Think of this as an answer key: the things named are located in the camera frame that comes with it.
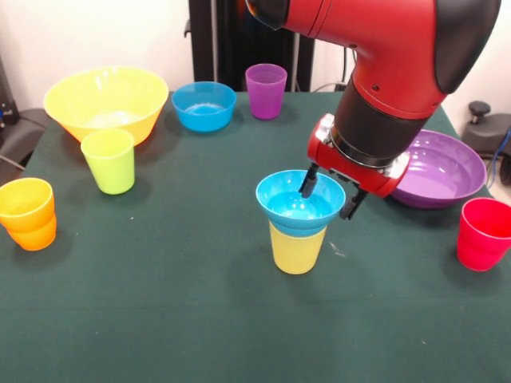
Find pink cup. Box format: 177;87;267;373
456;197;511;272

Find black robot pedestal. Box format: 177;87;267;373
184;0;319;93

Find black equipment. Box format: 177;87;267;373
0;55;15;132

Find dark green tablecloth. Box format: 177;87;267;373
0;91;511;383

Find orange cup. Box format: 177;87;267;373
0;177;57;251

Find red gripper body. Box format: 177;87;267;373
306;113;411;199

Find cyan bowl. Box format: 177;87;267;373
255;169;347;237

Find green cup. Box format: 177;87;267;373
80;128;136;195

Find black wall cable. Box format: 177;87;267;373
341;45;360;92

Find purple bowl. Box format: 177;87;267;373
389;129;488;210

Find yellow-green cup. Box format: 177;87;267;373
269;221;328;275

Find large yellow bowl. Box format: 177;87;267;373
42;65;170;148

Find blue bowl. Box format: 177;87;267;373
171;81;237;133

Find purple cup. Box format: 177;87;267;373
244;63;288;120

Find blue cable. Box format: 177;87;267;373
485;127;511;188

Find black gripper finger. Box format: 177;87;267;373
299;163;320;199
339;187;370;220

